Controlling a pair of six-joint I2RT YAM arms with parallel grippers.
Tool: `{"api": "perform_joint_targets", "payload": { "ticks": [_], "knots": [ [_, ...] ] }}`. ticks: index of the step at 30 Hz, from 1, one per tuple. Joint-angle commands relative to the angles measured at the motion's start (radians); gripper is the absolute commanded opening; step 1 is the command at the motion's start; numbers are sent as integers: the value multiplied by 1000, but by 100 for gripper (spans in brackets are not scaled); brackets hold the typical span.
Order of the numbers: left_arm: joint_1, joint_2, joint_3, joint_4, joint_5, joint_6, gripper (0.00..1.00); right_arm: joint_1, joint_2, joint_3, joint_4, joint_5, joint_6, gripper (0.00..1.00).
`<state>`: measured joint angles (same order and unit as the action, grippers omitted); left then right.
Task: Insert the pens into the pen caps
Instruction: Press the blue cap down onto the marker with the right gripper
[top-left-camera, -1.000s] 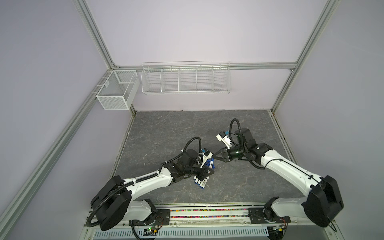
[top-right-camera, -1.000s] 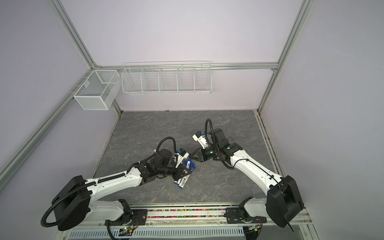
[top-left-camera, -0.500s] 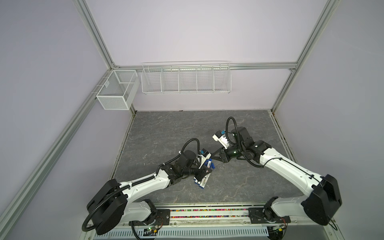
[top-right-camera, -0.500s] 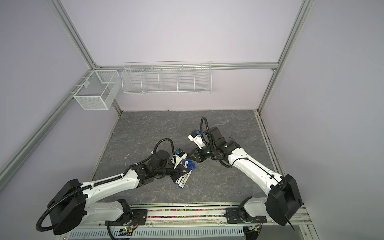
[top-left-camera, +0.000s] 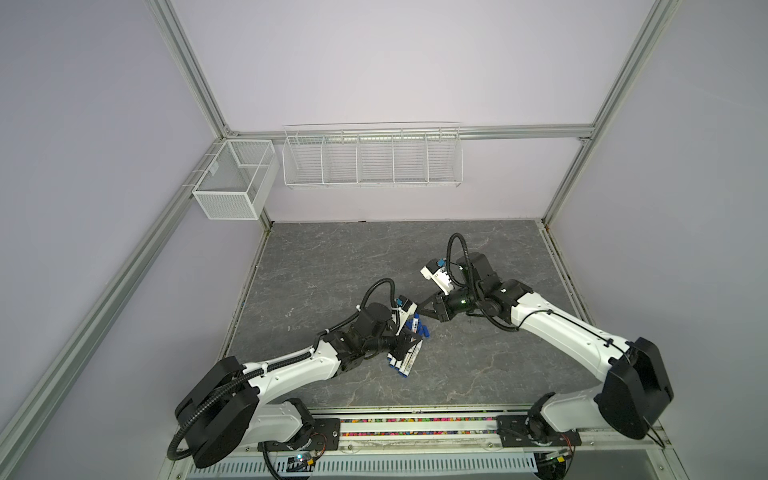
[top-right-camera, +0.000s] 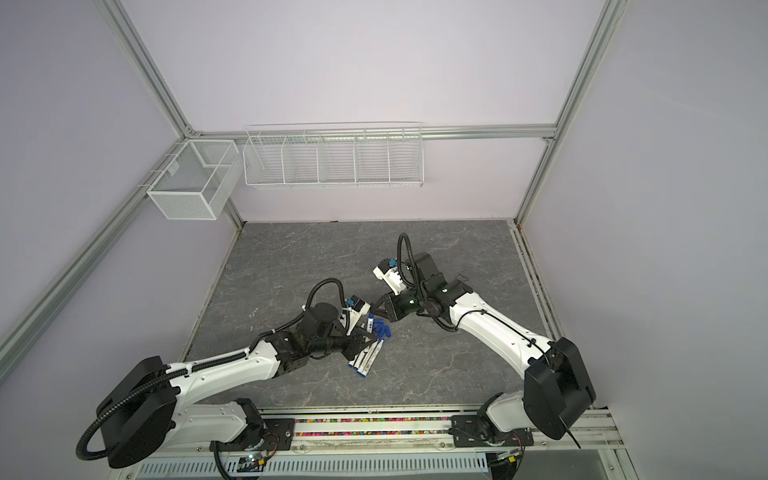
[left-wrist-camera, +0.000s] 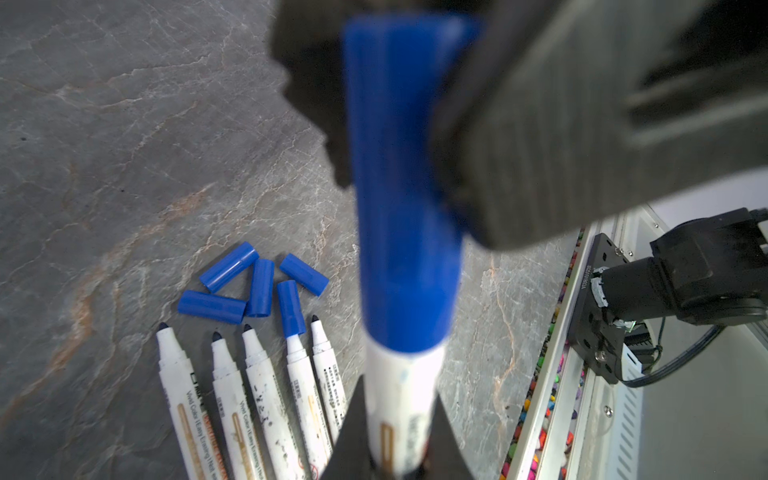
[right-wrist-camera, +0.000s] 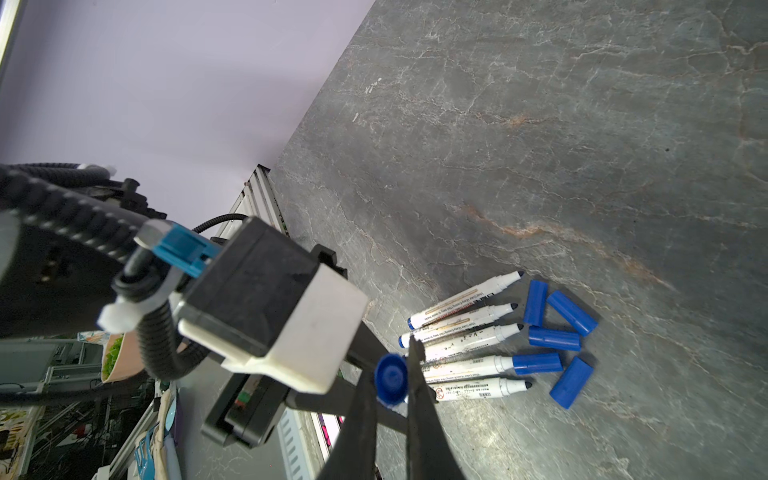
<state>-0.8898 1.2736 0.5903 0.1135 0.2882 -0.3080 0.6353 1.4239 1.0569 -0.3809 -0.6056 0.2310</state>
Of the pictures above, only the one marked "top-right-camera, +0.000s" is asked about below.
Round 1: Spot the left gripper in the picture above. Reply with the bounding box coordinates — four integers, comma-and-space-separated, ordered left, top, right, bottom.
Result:
309, 321, 378, 359

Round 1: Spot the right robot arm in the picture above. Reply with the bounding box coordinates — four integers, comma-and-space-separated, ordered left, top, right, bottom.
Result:
374, 233, 596, 445

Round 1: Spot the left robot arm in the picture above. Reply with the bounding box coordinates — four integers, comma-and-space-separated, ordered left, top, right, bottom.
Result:
75, 278, 374, 469

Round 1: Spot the whiteboard marker pen five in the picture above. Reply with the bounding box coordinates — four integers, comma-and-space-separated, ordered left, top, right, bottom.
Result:
358, 339, 385, 377

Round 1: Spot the whiteboard marker pen four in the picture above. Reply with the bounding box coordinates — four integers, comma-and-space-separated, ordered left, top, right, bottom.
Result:
355, 344, 376, 373

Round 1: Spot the white vent grille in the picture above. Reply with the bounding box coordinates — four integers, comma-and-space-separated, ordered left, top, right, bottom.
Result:
135, 452, 490, 479

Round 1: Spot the white mesh box basket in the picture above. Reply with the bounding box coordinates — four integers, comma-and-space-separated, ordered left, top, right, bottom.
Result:
148, 139, 243, 221

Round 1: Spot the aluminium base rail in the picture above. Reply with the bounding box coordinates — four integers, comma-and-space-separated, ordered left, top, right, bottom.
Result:
109, 402, 625, 468

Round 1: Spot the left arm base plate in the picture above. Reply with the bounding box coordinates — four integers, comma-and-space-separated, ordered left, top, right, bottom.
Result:
219, 417, 296, 452

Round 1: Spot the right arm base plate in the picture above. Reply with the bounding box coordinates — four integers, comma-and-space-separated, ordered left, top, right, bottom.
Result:
449, 414, 534, 448

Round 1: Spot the white wire shelf basket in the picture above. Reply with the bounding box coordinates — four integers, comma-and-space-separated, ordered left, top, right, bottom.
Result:
242, 122, 425, 188

